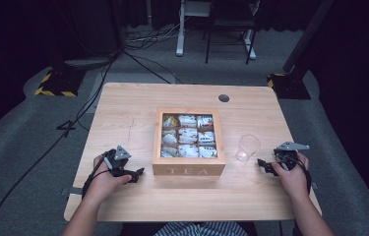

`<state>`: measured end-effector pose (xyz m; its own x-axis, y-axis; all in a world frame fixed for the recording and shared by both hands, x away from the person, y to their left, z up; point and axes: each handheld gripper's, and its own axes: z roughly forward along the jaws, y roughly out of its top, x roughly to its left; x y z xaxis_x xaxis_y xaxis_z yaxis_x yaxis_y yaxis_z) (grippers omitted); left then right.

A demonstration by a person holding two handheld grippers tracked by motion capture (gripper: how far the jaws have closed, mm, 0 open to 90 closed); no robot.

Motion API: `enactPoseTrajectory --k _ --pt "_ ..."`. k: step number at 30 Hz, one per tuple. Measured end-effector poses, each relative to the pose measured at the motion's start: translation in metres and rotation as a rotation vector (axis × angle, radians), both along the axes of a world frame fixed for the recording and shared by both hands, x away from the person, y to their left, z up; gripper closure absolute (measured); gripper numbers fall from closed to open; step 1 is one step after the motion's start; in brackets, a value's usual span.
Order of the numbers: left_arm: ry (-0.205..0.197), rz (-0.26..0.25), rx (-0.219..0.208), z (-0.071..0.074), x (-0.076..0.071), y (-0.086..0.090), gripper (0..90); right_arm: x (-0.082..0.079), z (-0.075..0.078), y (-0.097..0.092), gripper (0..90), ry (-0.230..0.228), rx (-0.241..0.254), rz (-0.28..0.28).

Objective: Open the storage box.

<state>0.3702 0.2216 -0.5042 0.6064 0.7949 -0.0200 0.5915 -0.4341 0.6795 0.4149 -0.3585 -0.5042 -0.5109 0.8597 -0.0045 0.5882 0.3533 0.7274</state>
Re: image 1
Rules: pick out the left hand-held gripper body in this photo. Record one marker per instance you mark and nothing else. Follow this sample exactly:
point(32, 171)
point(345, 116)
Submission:
point(117, 164)

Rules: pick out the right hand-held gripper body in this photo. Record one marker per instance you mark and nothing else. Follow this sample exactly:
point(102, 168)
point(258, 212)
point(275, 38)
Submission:
point(287, 159)

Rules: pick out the clear plastic cup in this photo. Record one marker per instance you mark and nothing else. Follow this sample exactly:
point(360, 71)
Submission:
point(248, 146)

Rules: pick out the wooden tea box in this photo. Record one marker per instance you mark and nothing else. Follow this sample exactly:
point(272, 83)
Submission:
point(188, 166)

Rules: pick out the person's right hand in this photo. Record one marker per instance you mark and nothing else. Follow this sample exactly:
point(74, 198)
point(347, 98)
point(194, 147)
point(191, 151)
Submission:
point(295, 180)

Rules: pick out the person's left hand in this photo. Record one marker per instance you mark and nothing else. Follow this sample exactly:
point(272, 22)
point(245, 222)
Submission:
point(103, 183)

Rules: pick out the group of white tea bags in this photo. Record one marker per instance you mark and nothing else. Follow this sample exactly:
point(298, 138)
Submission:
point(188, 136)

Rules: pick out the black yellow striped stand base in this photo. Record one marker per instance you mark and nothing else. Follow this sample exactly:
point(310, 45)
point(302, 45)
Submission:
point(288, 86)
point(60, 83)

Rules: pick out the dark round table grommet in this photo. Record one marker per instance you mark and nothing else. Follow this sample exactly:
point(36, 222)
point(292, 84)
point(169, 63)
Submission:
point(223, 98)

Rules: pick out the person's striped clothing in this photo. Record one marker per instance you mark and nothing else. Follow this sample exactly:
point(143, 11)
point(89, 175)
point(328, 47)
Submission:
point(201, 229)

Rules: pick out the grey flat stand foot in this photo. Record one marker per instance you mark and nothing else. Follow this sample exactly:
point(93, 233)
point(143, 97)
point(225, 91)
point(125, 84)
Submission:
point(88, 62)

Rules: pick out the white desk leg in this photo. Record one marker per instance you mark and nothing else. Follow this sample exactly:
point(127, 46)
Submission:
point(250, 46)
point(180, 39)

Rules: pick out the dark slanted stand pole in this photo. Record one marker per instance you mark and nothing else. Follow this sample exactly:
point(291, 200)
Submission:
point(306, 36)

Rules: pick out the black metal chair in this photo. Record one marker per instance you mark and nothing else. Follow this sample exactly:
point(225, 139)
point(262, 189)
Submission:
point(231, 23)

